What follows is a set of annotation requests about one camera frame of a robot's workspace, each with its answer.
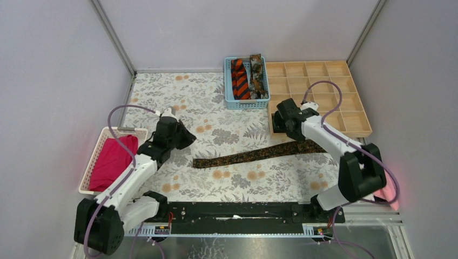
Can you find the black gold patterned tie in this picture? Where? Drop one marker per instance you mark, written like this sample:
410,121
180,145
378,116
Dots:
284,149

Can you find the floral patterned tablecloth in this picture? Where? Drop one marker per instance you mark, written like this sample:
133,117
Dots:
199,101

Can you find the wooden compartment tray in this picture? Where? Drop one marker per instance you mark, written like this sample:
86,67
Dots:
327,83

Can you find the orange navy striped tie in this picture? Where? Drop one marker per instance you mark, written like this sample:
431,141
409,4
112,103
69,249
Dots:
240,85

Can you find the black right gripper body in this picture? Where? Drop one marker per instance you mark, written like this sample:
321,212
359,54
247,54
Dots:
296,136

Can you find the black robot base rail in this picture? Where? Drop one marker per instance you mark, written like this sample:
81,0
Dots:
275,218

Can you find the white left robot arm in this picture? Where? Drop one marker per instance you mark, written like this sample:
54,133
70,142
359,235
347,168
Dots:
102,222

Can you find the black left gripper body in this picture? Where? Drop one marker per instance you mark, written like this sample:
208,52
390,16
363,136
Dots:
182,136

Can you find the dark green rolled tie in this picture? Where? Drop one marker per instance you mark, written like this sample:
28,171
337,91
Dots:
278,123

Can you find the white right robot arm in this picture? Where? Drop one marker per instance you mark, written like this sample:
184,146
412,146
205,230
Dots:
360,172

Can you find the red cloth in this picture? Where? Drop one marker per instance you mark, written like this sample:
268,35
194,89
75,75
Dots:
112,161

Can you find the brown camouflage tie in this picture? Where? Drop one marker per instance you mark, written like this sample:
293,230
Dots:
256,85

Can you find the blue plastic basket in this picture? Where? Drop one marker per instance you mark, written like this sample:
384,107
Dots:
233,104

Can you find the pink cloth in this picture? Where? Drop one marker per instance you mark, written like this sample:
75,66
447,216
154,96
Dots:
386,193

